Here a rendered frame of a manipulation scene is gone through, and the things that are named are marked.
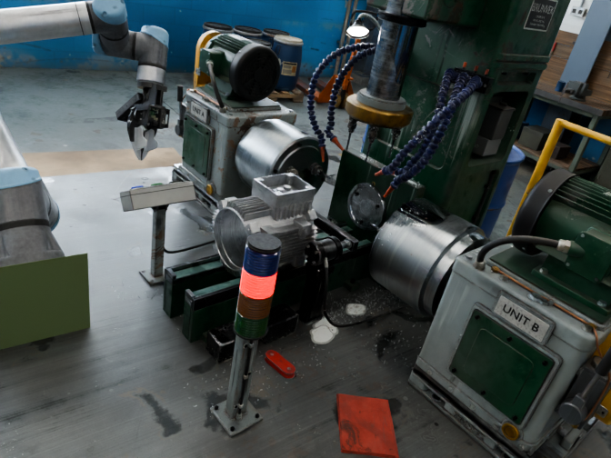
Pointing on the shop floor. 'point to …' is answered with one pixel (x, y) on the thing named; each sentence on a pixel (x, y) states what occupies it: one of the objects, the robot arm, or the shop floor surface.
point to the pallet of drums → (285, 47)
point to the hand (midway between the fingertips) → (139, 155)
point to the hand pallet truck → (334, 81)
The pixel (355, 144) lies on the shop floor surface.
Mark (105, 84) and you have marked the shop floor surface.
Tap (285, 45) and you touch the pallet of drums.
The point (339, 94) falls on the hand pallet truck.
